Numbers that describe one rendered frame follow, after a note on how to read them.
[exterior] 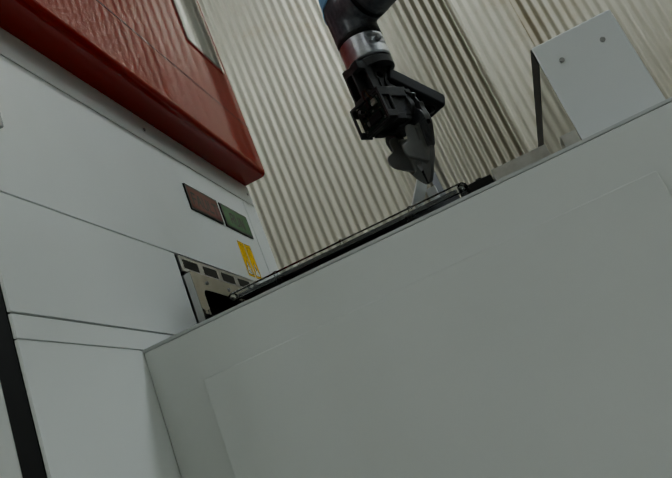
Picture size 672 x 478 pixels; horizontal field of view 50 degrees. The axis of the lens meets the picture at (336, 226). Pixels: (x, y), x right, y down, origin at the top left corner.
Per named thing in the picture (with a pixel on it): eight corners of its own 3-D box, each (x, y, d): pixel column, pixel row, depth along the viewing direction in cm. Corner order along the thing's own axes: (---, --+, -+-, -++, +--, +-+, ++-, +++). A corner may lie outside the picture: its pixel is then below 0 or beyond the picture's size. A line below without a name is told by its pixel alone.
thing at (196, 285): (200, 338, 97) (179, 275, 100) (307, 353, 138) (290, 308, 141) (211, 333, 96) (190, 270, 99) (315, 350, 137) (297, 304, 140)
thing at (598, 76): (589, 152, 76) (530, 47, 81) (577, 247, 128) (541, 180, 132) (675, 112, 75) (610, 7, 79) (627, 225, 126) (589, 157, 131)
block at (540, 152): (499, 187, 97) (489, 168, 98) (501, 193, 100) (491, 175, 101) (554, 161, 96) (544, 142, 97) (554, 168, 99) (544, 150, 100)
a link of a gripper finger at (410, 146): (408, 184, 106) (384, 131, 109) (434, 182, 110) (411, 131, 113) (421, 174, 104) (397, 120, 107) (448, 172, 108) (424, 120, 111)
